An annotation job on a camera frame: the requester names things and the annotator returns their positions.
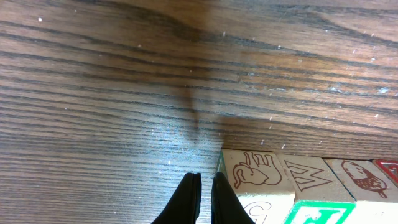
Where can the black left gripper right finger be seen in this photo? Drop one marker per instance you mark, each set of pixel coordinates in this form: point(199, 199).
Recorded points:
point(225, 206)

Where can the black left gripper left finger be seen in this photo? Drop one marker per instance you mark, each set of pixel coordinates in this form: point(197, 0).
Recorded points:
point(184, 205)

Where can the red letter wooden block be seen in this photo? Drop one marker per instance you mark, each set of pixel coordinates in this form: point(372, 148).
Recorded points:
point(260, 184)

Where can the green C wooden block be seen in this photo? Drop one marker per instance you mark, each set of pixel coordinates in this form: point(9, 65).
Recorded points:
point(320, 198)

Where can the plain wooden picture block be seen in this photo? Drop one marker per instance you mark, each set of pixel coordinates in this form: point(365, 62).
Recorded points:
point(374, 193)

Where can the blue side wooden block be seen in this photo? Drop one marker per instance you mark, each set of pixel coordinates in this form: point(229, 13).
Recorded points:
point(388, 167)

